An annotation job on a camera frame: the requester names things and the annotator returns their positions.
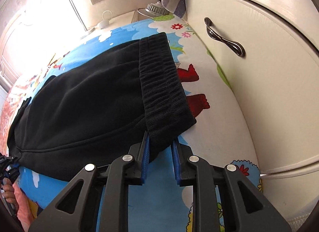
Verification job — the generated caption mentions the white charger with cable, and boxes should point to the white charger with cable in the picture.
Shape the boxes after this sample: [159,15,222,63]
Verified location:
[96,10,114,29]

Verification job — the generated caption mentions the colourful cartoon bed sheet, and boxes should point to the colourful cartoon bed sheet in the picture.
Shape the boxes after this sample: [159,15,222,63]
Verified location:
[1,15,262,231]

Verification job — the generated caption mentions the silver fan lamp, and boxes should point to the silver fan lamp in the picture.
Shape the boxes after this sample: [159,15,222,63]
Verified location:
[137,0,170,18]

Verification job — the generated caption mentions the black pants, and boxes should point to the black pants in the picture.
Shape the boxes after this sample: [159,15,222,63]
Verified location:
[7,33,196,181]

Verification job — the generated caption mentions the white wardrobe drawer front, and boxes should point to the white wardrobe drawer front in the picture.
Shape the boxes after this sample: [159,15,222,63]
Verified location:
[186,0,318,177]

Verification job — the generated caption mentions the person left hand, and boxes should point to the person left hand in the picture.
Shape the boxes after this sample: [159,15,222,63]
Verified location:
[2,178,19,212]

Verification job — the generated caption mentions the white nightstand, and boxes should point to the white nightstand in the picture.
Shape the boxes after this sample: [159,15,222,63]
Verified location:
[84,9,150,33]

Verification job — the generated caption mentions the dark metal drawer handle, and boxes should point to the dark metal drawer handle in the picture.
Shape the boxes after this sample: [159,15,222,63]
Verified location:
[204,18,245,57]

